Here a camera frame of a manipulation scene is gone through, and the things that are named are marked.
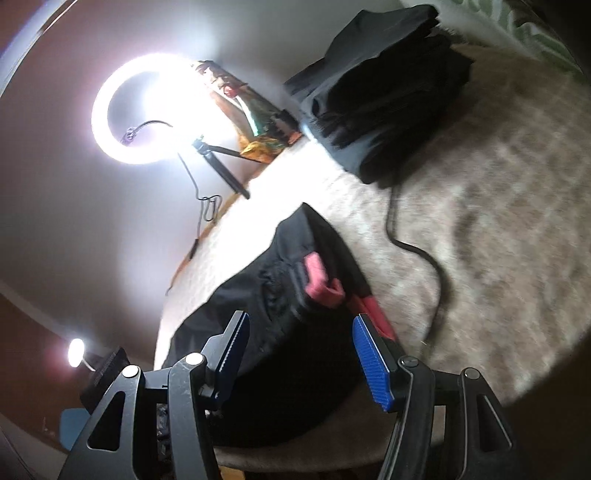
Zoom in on colourful wall picture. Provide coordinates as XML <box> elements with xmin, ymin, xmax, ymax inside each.
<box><xmin>194</xmin><ymin>60</ymin><xmax>303</xmax><ymax>164</ymax></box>

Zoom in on black tripod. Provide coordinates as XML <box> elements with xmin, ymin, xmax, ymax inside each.
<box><xmin>191</xmin><ymin>141</ymin><xmax>251</xmax><ymax>200</ymax></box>

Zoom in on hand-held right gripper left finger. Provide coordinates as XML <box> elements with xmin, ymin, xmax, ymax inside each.
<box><xmin>58</xmin><ymin>311</ymin><xmax>251</xmax><ymax>480</ymax></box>

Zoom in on thick black braided cable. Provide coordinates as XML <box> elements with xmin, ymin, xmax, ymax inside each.
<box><xmin>385</xmin><ymin>182</ymin><xmax>451</xmax><ymax>352</ymax></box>

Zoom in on green patterned cloth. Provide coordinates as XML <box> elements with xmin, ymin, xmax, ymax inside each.
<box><xmin>402</xmin><ymin>0</ymin><xmax>587</xmax><ymax>79</ymax></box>

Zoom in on beige blanket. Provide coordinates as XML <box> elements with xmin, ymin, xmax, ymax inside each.
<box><xmin>154</xmin><ymin>41</ymin><xmax>591</xmax><ymax>472</ymax></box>

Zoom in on blue plastic object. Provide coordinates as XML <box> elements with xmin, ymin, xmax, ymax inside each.
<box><xmin>60</xmin><ymin>408</ymin><xmax>95</xmax><ymax>450</ymax></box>

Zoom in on stack of folded dark pants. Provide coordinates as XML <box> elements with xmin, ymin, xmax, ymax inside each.
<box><xmin>283</xmin><ymin>4</ymin><xmax>476</xmax><ymax>185</ymax></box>

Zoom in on black pants with red waistband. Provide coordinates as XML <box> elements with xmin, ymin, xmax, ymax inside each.
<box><xmin>168</xmin><ymin>202</ymin><xmax>400</xmax><ymax>448</ymax></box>

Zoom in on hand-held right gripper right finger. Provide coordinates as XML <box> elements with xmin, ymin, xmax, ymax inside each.
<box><xmin>352</xmin><ymin>313</ymin><xmax>527</xmax><ymax>480</ymax></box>

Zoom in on black gooseneck phone clip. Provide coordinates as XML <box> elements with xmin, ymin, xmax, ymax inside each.
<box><xmin>121</xmin><ymin>120</ymin><xmax>175</xmax><ymax>145</ymax></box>

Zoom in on white ring light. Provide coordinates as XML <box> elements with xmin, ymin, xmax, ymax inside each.
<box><xmin>91</xmin><ymin>55</ymin><xmax>241</xmax><ymax>166</ymax></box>

